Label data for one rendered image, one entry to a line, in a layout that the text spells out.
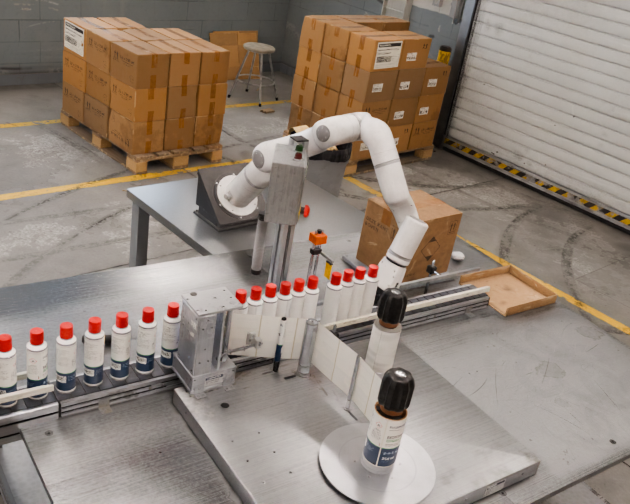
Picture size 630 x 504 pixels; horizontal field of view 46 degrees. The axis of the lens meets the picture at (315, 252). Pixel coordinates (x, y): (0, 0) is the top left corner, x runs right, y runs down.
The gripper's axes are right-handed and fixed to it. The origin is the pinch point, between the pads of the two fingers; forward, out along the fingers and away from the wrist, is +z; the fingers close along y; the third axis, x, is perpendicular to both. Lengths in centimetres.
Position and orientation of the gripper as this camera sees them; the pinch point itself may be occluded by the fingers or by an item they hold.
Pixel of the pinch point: (376, 300)
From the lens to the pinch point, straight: 261.0
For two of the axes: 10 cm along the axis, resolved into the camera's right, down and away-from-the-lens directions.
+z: -4.3, 8.7, 2.3
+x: 7.1, 1.7, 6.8
